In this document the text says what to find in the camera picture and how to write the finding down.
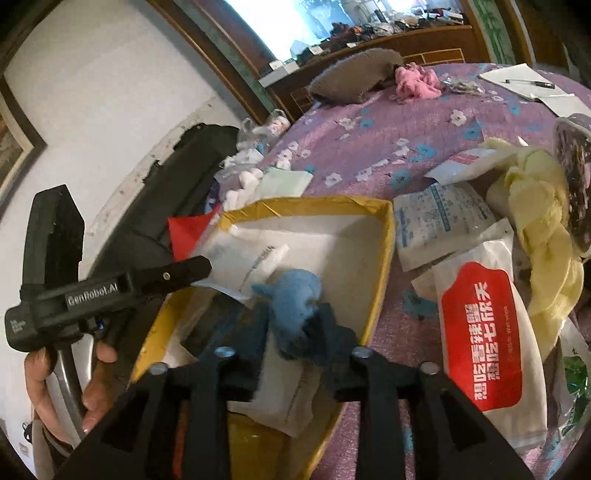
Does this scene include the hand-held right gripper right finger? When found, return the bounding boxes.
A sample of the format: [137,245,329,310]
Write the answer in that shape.
[307,302,536,480]

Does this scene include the pale green packet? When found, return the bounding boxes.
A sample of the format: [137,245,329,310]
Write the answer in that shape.
[257,167,315,205]

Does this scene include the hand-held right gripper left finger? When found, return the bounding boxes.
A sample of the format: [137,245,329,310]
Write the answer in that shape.
[51,300,271,480]

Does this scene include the white loose paper sheet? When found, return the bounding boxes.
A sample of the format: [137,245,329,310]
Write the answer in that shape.
[538,93,591,118]

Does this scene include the green printed packet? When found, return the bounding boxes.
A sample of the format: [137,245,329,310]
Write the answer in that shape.
[549,318,591,462]

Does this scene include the white notebook paper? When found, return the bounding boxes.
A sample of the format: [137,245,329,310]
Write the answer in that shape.
[479,63,557,101]

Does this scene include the glass partition window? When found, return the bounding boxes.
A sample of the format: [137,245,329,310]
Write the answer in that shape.
[203,0,467,65]

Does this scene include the framed wall picture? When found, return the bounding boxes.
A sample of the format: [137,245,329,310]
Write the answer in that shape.
[0,76,48,217]

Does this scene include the purple floral tablecloth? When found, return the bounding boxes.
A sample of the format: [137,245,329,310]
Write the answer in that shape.
[203,62,591,480]

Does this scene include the red plastic bag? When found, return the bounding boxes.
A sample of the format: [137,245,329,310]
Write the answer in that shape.
[167,205,223,260]

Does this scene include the white blue printed packet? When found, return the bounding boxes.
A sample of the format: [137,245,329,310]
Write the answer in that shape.
[392,181,497,272]

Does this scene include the blue cloth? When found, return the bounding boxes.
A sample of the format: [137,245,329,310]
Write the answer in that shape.
[252,270,324,361]

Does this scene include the yellow cardboard box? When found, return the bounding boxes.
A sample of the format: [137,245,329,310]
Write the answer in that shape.
[129,196,398,480]

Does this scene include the clear bag dark contents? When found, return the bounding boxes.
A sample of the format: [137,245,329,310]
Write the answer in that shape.
[553,113,591,254]

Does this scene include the clear plastic bag with bottles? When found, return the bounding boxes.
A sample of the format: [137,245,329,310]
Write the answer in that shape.
[235,110,291,155]

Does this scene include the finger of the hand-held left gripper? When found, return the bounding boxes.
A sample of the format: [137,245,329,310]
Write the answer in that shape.
[124,255,213,297]

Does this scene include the white flat box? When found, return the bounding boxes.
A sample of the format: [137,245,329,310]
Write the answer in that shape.
[259,60,301,87]

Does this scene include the pink crumpled cloth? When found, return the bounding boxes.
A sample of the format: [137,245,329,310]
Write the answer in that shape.
[393,64,444,100]

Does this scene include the white plastic packet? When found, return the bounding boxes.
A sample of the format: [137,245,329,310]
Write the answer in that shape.
[228,344,335,438]
[185,225,291,302]

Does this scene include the yellow towel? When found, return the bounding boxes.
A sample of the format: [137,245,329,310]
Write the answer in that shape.
[480,138,585,356]

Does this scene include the counter clutter pile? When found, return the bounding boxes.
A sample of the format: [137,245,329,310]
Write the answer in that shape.
[295,9,467,61]

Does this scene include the person's left hand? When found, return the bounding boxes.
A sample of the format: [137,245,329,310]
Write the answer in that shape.
[24,343,136,445]

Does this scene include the white packet red mark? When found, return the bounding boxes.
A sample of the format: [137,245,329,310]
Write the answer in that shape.
[425,148,498,185]

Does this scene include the white packet large red label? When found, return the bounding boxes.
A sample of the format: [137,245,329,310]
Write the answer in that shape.
[431,218,548,455]

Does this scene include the wooden partition cabinet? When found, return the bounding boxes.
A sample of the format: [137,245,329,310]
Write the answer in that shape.
[148,0,532,123]

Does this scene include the white cotton wads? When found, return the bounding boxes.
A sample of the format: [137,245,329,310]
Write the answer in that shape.
[224,159,265,209]

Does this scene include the brown fuzzy cloth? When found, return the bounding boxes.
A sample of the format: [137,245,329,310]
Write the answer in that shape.
[308,47,404,103]

